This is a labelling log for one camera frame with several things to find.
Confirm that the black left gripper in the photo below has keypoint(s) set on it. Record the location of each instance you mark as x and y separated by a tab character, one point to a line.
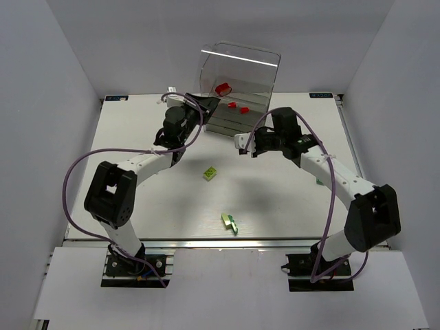
198	108

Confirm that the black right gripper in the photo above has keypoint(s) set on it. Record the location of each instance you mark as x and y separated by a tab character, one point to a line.
256	143

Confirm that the large red lego piece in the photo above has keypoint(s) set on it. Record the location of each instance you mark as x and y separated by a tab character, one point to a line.
223	89

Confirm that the clear drawer container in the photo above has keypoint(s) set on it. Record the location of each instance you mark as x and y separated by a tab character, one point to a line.
250	71

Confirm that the lime green lego brick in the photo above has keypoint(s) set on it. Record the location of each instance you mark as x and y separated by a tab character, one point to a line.
210	173

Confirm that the light green lego assembly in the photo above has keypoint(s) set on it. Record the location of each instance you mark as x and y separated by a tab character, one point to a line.
229	222

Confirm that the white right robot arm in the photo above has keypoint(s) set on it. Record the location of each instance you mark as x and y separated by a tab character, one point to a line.
361	214

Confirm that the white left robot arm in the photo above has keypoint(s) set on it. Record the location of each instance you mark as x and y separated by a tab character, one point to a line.
111	196

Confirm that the blue label right corner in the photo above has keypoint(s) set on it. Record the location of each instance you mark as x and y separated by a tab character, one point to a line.
320	95

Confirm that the blue label corner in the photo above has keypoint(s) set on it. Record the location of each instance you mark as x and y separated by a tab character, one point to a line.
320	95
117	98

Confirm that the blue label left corner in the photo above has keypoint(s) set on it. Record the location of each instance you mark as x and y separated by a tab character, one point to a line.
117	98

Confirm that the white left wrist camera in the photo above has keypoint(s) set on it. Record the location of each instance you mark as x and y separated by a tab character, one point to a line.
172	100

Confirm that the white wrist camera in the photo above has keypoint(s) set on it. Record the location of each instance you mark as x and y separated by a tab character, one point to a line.
244	143
172	100

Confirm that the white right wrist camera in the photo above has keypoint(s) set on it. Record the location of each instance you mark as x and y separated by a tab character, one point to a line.
244	143

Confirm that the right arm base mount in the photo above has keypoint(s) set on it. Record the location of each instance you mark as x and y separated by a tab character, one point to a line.
299	267

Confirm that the aluminium table front rail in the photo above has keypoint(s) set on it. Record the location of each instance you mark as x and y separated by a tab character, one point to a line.
215	243

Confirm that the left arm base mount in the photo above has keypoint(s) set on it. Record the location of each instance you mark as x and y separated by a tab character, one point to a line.
122	272

